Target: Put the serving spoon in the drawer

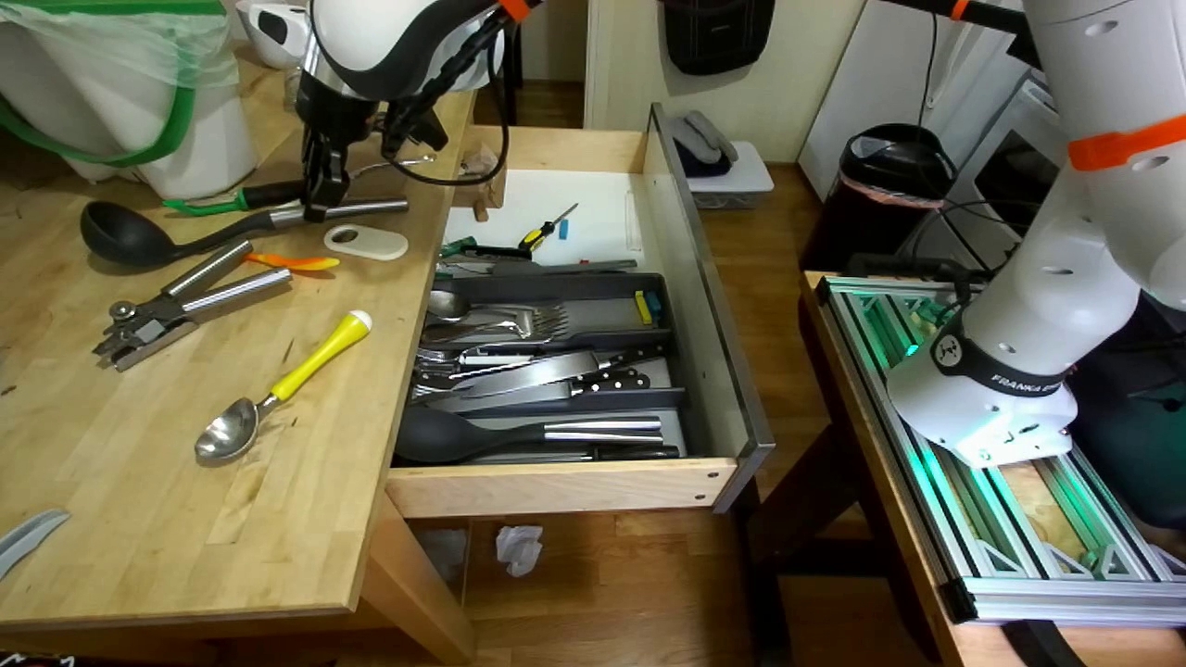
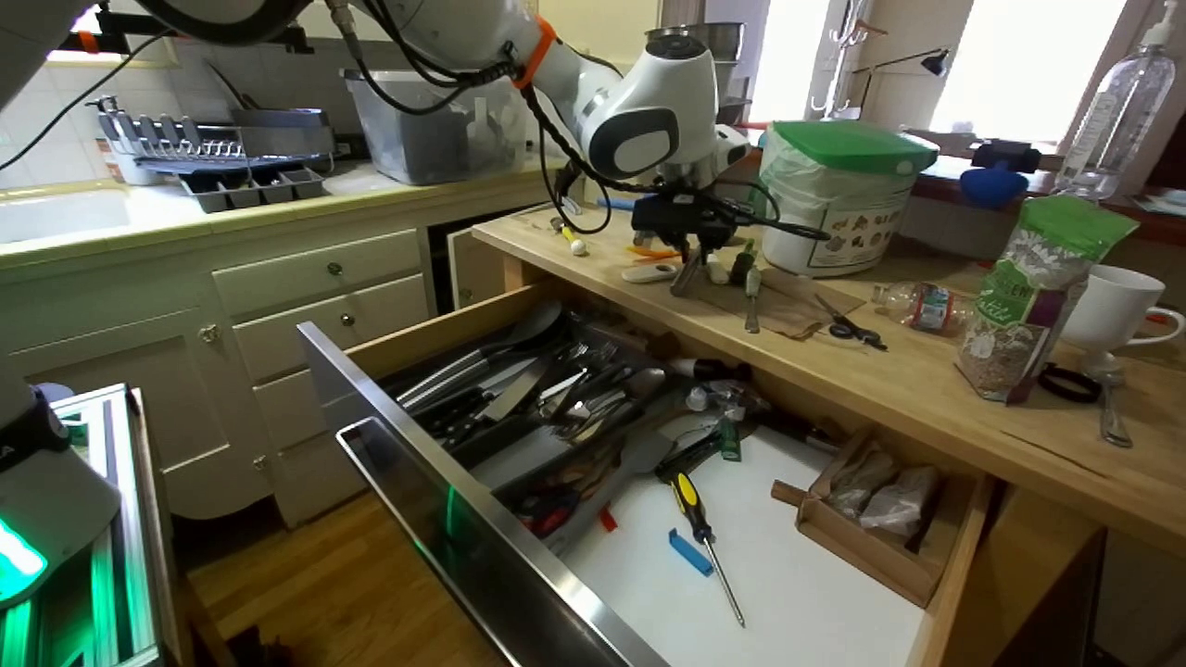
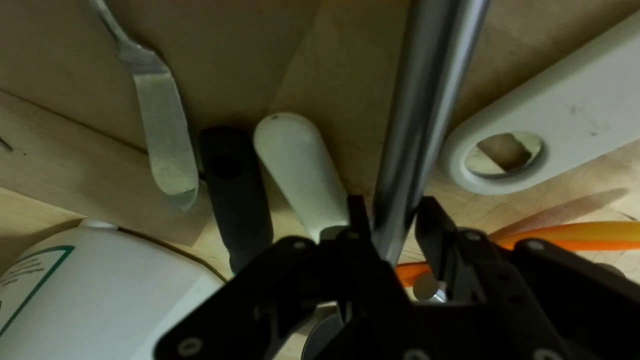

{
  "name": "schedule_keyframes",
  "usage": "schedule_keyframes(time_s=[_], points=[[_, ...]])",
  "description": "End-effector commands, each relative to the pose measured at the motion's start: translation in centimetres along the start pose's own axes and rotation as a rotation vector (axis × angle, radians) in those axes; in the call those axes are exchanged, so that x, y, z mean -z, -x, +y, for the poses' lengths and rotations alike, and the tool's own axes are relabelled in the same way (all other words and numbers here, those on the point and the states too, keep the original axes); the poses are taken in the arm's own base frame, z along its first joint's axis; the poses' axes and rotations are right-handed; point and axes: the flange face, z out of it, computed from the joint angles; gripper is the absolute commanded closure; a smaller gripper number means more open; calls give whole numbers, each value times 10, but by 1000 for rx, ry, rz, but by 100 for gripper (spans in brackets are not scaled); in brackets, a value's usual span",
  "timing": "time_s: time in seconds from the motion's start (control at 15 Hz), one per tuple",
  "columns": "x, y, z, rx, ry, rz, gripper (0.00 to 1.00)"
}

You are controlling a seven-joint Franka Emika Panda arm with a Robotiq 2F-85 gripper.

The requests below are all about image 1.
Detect black riveted handle knife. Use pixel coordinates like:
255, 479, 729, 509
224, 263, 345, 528
568, 357, 661, 399

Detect grey rounded device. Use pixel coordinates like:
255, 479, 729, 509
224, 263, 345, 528
666, 108, 740, 179

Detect black serving spoon steel handle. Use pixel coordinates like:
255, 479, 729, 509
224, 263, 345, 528
79, 192, 413, 272
397, 408, 682, 467

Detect black object on wall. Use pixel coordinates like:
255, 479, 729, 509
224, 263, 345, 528
664, 0, 777, 78

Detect white flat box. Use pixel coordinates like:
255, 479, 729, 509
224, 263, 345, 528
682, 151, 777, 213

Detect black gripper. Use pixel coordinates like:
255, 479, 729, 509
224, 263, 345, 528
298, 73, 383, 213

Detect steel table spoon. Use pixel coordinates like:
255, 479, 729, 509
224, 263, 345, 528
424, 286, 550, 325

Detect small wooden block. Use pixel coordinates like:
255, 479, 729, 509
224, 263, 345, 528
454, 146, 513, 224

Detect steel fork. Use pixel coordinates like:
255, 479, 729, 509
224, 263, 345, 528
430, 308, 568, 350

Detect white bag green straps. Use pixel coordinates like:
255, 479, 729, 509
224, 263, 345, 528
0, 0, 260, 204

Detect yellow black screwdriver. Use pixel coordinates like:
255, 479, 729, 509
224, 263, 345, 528
515, 200, 581, 253

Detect dark teal bin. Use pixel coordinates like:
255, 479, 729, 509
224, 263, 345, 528
1072, 292, 1186, 533

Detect white leaning boards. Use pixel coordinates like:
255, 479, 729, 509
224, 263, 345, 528
792, 0, 1043, 208

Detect yellow blue small tool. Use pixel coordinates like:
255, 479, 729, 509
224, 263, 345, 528
629, 286, 672, 330

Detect white stove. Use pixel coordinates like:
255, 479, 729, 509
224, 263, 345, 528
956, 50, 1077, 244

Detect grey cutlery organizer tray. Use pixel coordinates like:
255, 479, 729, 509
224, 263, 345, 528
392, 263, 692, 467

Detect crumpled white paper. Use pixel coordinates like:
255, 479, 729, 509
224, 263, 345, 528
494, 523, 550, 582

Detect yellow handled ice cream scoop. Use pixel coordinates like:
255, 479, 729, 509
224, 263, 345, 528
193, 308, 374, 471

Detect black trash can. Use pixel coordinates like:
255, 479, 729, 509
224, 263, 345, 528
802, 124, 959, 278

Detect green black small tool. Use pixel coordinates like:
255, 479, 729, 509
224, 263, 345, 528
439, 232, 526, 278

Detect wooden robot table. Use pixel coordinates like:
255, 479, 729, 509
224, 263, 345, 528
752, 272, 1186, 667

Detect steel can opener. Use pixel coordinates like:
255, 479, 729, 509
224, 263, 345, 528
88, 236, 298, 372

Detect orange peeler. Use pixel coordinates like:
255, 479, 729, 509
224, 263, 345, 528
240, 249, 342, 278

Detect wide blade steel knife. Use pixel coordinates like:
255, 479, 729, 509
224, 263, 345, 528
413, 350, 597, 410

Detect white mug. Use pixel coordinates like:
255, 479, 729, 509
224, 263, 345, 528
235, 0, 311, 69

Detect wooden drawer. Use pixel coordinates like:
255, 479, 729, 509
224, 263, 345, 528
383, 105, 777, 523

